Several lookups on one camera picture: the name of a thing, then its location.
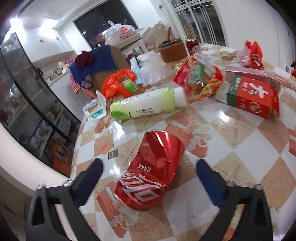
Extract green white plastic bottle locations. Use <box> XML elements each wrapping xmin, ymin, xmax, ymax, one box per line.
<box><xmin>109</xmin><ymin>87</ymin><xmax>188</xmax><ymax>120</ymax></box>

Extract pink paper box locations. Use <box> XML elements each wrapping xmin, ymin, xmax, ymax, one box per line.
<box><xmin>225</xmin><ymin>65</ymin><xmax>283</xmax><ymax>93</ymax></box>

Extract green plastic cup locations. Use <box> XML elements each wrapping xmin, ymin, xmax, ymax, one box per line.
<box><xmin>124</xmin><ymin>80</ymin><xmax>136</xmax><ymax>94</ymax></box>

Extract brown lidded container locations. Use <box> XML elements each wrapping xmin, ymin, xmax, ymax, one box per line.
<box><xmin>158</xmin><ymin>27</ymin><xmax>188</xmax><ymax>63</ymax></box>

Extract red snack bag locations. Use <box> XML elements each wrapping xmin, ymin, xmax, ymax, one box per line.
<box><xmin>173</xmin><ymin>54</ymin><xmax>223</xmax><ymax>102</ymax></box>

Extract checkered plastic tablecloth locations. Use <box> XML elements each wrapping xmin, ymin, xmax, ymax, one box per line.
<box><xmin>69</xmin><ymin>43</ymin><xmax>296</xmax><ymax>241</ymax></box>

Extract pink plastic wrapper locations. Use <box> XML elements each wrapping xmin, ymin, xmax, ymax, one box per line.
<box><xmin>239</xmin><ymin>40</ymin><xmax>253</xmax><ymax>66</ymax></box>

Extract crushed red cola can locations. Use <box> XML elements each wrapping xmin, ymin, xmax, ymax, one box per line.
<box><xmin>114</xmin><ymin>130</ymin><xmax>185</xmax><ymax>211</ymax></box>

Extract orange plastic bag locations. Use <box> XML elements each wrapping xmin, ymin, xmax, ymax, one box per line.
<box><xmin>102</xmin><ymin>68</ymin><xmax>137</xmax><ymax>99</ymax></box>

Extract blue cloth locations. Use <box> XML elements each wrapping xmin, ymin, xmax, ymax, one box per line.
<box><xmin>69</xmin><ymin>45</ymin><xmax>117</xmax><ymax>80</ymax></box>

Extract brown chair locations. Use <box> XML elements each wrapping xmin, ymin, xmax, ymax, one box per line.
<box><xmin>79</xmin><ymin>45</ymin><xmax>130</xmax><ymax>93</ymax></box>

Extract white countertop appliance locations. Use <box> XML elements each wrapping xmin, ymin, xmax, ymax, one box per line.
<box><xmin>54</xmin><ymin>61</ymin><xmax>66</xmax><ymax>74</ymax></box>

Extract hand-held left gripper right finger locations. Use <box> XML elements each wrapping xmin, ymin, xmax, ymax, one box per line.
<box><xmin>196</xmin><ymin>159</ymin><xmax>274</xmax><ymax>241</ymax></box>

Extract large white plastic bag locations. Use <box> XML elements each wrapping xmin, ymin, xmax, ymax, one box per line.
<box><xmin>105</xmin><ymin>20</ymin><xmax>139</xmax><ymax>45</ymax></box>

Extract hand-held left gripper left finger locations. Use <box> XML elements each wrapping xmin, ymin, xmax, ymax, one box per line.
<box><xmin>26</xmin><ymin>158</ymin><xmax>104</xmax><ymax>241</ymax></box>

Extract red cartoon drink can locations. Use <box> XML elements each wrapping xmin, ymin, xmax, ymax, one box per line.
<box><xmin>185</xmin><ymin>38</ymin><xmax>200</xmax><ymax>56</ymax></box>

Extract red checkered cloth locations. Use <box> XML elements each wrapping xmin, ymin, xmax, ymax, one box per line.
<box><xmin>69</xmin><ymin>72</ymin><xmax>99</xmax><ymax>101</ymax></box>

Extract dark red fabric flowers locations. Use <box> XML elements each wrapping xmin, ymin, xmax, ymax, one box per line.
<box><xmin>74</xmin><ymin>50</ymin><xmax>96</xmax><ymax>69</ymax></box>

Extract clear plastic bag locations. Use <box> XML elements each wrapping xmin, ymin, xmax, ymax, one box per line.
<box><xmin>131</xmin><ymin>51</ymin><xmax>183</xmax><ymax>85</ymax></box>

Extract sliding glass door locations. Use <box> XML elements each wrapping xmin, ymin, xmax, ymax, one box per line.
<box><xmin>173</xmin><ymin>0</ymin><xmax>228</xmax><ymax>47</ymax></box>

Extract blue white paper box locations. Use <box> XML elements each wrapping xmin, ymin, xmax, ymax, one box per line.
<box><xmin>83</xmin><ymin>90</ymin><xmax>107</xmax><ymax>121</ymax></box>

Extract small red packet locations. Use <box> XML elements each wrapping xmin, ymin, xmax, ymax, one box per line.
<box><xmin>248</xmin><ymin>40</ymin><xmax>264</xmax><ymax>70</ymax></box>

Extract glass display cabinet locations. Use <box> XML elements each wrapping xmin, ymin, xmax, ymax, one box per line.
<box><xmin>0</xmin><ymin>32</ymin><xmax>81</xmax><ymax>179</ymax></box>

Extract white counter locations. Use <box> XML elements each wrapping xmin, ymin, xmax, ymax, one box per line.
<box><xmin>32</xmin><ymin>50</ymin><xmax>79</xmax><ymax>98</ymax></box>

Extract white table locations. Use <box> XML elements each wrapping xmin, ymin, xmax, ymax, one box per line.
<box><xmin>117</xmin><ymin>32</ymin><xmax>148</xmax><ymax>56</ymax></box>

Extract dark window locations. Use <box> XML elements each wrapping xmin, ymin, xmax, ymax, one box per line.
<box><xmin>73</xmin><ymin>0</ymin><xmax>139</xmax><ymax>50</ymax></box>

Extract beige chair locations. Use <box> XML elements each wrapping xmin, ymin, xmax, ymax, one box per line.
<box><xmin>150</xmin><ymin>22</ymin><xmax>167</xmax><ymax>45</ymax></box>
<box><xmin>141</xmin><ymin>27</ymin><xmax>153</xmax><ymax>47</ymax></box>

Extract red milk carton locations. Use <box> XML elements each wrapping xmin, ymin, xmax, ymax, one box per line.
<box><xmin>215</xmin><ymin>75</ymin><xmax>281</xmax><ymax>120</ymax></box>

